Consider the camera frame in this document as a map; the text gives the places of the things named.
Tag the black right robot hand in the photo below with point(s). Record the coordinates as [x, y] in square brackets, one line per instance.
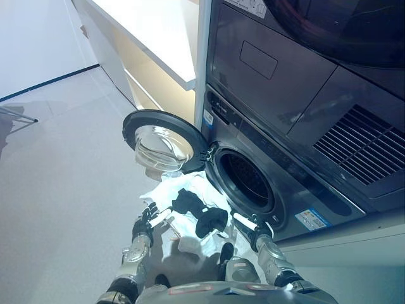
[261, 231]

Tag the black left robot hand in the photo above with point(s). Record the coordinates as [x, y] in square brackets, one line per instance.
[145, 221]

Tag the black garment with white label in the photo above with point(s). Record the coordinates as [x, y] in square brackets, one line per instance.
[210, 223]

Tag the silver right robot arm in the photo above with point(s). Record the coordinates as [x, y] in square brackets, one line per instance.
[275, 256]

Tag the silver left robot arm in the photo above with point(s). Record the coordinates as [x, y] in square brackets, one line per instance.
[133, 256]

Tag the round washing machine door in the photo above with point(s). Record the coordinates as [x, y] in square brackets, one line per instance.
[164, 139]

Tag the black right robot foot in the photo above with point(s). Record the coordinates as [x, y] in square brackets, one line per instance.
[226, 251]

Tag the black robot foot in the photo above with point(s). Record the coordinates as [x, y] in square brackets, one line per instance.
[226, 251]
[161, 278]

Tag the small black garment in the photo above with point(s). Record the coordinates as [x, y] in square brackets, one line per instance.
[186, 202]

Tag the white cloth garment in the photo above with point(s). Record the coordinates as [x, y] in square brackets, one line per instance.
[190, 234]

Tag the blue energy label sticker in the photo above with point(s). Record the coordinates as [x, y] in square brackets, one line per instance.
[311, 218]

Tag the black left robot foot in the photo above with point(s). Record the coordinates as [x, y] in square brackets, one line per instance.
[161, 278]

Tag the small blue sticker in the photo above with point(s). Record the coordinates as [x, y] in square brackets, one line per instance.
[208, 117]

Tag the white counter cabinet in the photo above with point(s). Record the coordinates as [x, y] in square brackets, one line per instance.
[152, 41]

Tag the dark grey tumble dryer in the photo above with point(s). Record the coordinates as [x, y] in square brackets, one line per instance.
[284, 38]

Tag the round dark dryer door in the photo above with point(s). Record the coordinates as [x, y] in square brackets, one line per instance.
[341, 28]

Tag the white dryer instruction sticker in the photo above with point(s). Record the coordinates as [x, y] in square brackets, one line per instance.
[250, 7]

